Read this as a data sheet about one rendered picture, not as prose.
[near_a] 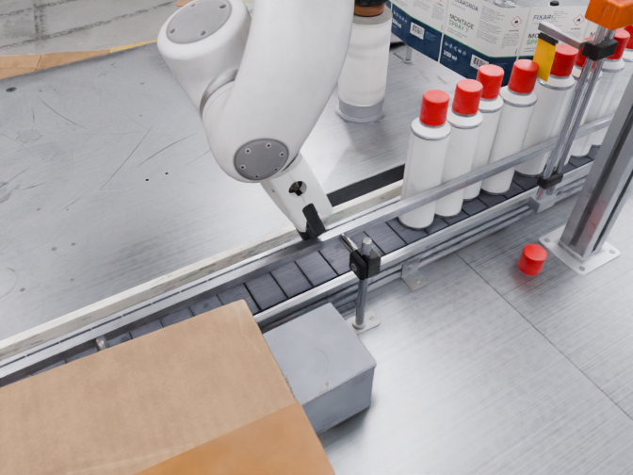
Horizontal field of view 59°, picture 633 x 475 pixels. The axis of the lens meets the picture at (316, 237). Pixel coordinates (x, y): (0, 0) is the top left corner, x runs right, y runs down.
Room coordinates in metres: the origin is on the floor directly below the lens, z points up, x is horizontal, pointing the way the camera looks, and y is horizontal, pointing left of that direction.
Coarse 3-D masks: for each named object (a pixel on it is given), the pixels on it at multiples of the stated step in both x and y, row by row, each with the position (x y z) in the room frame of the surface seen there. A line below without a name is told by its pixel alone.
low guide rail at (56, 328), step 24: (384, 192) 0.62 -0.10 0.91; (336, 216) 0.58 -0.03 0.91; (264, 240) 0.52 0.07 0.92; (288, 240) 0.54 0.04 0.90; (192, 264) 0.48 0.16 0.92; (216, 264) 0.48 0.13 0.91; (144, 288) 0.44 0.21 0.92; (168, 288) 0.45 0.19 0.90; (72, 312) 0.40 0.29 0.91; (96, 312) 0.41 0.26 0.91; (24, 336) 0.37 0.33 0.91; (48, 336) 0.38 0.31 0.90; (0, 360) 0.35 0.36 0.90
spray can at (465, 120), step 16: (464, 80) 0.64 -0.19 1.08; (464, 96) 0.61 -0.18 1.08; (480, 96) 0.62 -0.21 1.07; (448, 112) 0.63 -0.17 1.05; (464, 112) 0.61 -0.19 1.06; (464, 128) 0.60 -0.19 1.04; (448, 144) 0.61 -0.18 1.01; (464, 144) 0.60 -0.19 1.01; (448, 160) 0.61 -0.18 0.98; (464, 160) 0.60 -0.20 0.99; (448, 176) 0.60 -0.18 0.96; (464, 192) 0.62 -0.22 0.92; (448, 208) 0.60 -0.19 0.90
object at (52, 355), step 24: (600, 120) 0.74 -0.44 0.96; (552, 144) 0.68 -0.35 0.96; (480, 168) 0.62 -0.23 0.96; (504, 168) 0.63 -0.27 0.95; (432, 192) 0.56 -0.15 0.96; (384, 216) 0.52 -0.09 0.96; (312, 240) 0.47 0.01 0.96; (336, 240) 0.48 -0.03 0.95; (264, 264) 0.44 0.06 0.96; (192, 288) 0.40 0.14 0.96; (216, 288) 0.40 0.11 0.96; (144, 312) 0.37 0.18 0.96; (168, 312) 0.37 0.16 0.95; (96, 336) 0.33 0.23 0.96; (24, 360) 0.31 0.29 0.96; (48, 360) 0.31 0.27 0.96; (0, 384) 0.29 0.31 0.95
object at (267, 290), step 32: (576, 160) 0.74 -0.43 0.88; (480, 192) 0.66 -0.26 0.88; (512, 192) 0.66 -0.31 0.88; (384, 224) 0.59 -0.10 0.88; (448, 224) 0.59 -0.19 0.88; (320, 256) 0.52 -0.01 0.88; (256, 288) 0.47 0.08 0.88; (288, 288) 0.47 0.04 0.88; (160, 320) 0.42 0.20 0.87; (32, 352) 0.37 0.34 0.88
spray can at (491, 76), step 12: (480, 72) 0.66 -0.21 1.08; (492, 72) 0.66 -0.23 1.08; (492, 84) 0.65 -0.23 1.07; (492, 96) 0.65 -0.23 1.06; (480, 108) 0.64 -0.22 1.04; (492, 108) 0.64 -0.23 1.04; (492, 120) 0.64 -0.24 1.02; (480, 132) 0.64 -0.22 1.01; (492, 132) 0.64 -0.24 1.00; (480, 144) 0.64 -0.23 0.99; (492, 144) 0.65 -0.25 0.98; (480, 156) 0.64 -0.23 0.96; (468, 192) 0.64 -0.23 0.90
